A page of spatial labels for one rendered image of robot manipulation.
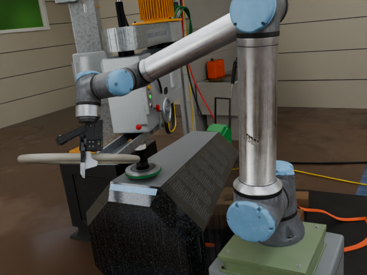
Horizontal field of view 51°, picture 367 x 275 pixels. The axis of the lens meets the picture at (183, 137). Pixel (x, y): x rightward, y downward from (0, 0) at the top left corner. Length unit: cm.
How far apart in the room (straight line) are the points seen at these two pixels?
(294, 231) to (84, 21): 226
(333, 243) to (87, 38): 227
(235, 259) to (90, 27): 220
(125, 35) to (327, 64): 542
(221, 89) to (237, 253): 408
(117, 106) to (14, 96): 694
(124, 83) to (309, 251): 84
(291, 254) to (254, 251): 12
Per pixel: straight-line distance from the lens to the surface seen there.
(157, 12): 269
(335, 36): 704
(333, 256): 152
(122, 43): 203
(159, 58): 135
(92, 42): 308
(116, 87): 131
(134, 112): 210
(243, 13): 103
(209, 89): 539
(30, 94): 921
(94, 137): 139
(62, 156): 141
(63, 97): 979
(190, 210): 218
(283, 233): 139
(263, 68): 105
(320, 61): 712
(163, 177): 226
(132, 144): 199
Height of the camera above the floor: 170
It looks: 17 degrees down
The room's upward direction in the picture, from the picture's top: 6 degrees counter-clockwise
